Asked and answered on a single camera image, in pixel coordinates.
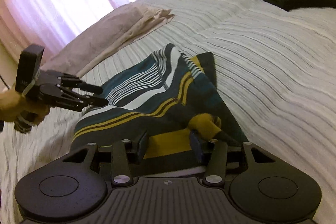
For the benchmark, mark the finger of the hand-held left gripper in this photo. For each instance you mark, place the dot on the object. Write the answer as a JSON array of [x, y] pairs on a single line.
[[97, 101], [92, 88]]

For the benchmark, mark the striped knit sweater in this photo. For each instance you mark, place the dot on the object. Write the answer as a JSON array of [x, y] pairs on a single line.
[[147, 87]]

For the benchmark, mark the pink pillow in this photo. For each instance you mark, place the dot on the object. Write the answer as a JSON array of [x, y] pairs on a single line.
[[105, 35]]

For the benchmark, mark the person's left hand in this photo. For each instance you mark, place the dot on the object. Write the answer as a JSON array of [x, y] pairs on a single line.
[[13, 107]]

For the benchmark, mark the striped grey bed cover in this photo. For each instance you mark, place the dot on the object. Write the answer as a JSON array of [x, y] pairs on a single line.
[[262, 56]]

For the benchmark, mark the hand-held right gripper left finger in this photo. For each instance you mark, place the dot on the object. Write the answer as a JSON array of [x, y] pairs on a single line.
[[143, 146]]

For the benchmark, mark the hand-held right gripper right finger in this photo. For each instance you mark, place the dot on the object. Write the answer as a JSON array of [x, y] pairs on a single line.
[[196, 148]]

